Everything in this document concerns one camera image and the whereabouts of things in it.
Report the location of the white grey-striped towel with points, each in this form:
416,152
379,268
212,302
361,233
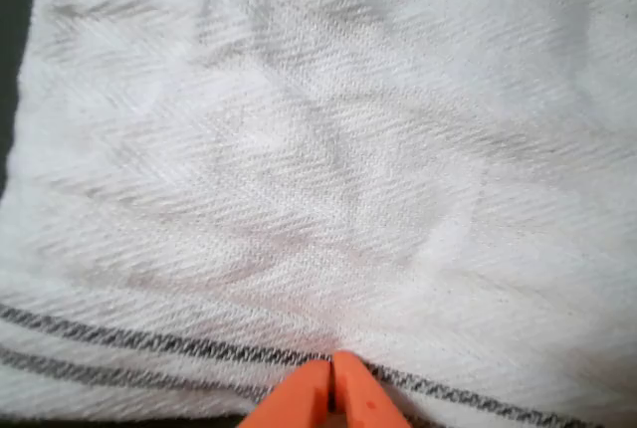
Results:
318,149

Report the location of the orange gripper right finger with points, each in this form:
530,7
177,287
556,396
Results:
363,393

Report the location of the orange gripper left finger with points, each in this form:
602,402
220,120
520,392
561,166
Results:
298,398

